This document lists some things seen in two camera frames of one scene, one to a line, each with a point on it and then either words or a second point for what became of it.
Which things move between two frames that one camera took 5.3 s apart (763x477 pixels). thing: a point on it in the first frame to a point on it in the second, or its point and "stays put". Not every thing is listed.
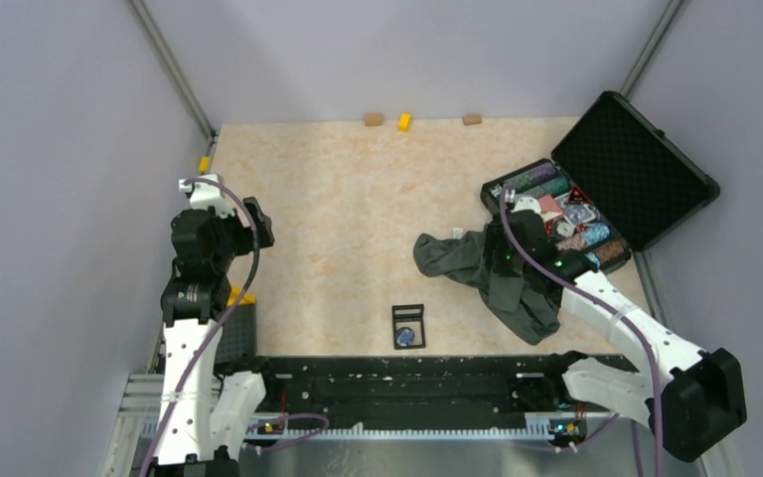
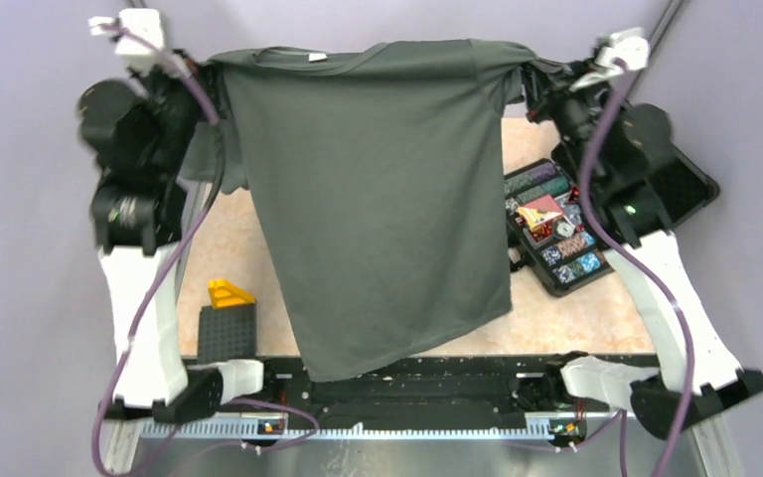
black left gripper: x=246 y=234 to x=173 y=77
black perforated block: x=238 y=336 stays put
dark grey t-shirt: x=524 y=308 to x=375 y=173
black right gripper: x=496 y=239 to x=553 y=95
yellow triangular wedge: x=246 y=299 stays put
